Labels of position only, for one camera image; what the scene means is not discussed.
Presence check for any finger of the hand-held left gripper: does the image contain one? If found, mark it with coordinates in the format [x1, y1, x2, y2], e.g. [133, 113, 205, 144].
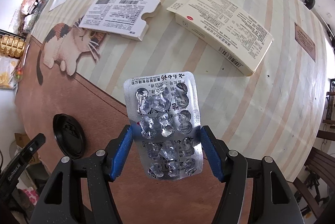
[16, 133, 46, 162]

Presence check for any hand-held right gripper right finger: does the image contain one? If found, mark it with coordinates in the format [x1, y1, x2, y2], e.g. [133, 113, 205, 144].
[200, 125, 301, 224]

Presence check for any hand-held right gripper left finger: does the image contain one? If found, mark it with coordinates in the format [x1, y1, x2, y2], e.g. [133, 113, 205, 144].
[37, 125, 134, 224]

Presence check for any silver blister pack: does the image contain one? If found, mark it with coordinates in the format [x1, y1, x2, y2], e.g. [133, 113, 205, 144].
[123, 72, 204, 179]

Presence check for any pink patterned bag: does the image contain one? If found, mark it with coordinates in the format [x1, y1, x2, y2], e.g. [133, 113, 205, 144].
[19, 186, 37, 208]

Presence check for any black cup lid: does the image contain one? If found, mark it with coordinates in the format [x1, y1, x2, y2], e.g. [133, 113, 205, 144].
[53, 114, 86, 160]

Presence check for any cat print tablecloth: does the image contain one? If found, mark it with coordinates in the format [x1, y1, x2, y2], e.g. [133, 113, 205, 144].
[14, 0, 329, 224]

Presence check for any colourful candy pack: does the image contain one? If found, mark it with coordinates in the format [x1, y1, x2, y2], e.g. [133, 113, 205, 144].
[14, 67, 24, 83]

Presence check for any yellow snack bag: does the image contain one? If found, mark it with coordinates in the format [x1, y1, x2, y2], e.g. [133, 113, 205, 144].
[0, 57, 19, 90]

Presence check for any gold bottle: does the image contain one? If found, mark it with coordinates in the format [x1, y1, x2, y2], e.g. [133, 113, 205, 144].
[0, 33, 27, 58]

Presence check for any brown wooden chair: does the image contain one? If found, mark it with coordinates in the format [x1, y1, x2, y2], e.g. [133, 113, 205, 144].
[293, 147, 335, 219]

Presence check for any cream medicine box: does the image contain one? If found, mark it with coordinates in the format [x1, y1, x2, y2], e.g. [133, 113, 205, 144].
[167, 0, 274, 76]

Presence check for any flat white medicine box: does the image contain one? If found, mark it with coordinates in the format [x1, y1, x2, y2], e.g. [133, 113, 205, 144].
[79, 0, 161, 41]

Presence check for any pink snack package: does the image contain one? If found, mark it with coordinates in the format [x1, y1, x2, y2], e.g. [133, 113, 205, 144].
[21, 0, 39, 15]

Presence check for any black wire rack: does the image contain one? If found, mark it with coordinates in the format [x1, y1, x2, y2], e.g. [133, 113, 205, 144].
[325, 79, 335, 120]

